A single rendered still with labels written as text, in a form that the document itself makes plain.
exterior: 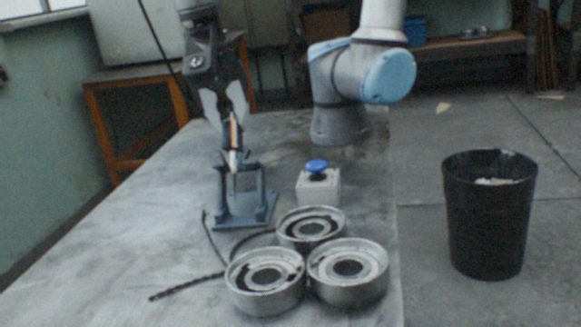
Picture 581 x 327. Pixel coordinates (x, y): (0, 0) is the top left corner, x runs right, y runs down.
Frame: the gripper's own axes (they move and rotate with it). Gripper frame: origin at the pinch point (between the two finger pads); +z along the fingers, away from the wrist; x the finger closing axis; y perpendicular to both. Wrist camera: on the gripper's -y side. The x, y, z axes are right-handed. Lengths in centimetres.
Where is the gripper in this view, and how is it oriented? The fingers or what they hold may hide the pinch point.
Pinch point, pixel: (231, 128)
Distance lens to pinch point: 82.6
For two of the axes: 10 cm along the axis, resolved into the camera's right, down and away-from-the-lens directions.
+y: 0.4, -3.9, 9.2
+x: -9.7, 2.1, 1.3
